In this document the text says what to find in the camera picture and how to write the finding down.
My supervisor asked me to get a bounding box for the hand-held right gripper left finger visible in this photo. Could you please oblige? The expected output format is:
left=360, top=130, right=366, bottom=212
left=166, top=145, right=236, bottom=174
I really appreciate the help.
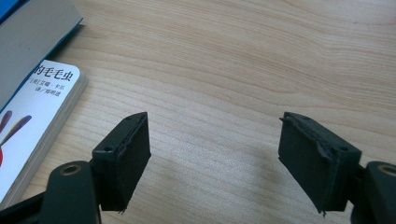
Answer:
left=92, top=111, right=152, bottom=215

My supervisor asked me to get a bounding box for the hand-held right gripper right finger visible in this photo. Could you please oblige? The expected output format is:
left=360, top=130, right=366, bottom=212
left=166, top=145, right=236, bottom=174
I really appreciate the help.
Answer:
left=277, top=111, right=362, bottom=216

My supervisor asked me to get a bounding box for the white picture board book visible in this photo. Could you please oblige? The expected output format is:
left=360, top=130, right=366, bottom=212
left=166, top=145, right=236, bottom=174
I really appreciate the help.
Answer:
left=0, top=59, right=90, bottom=210

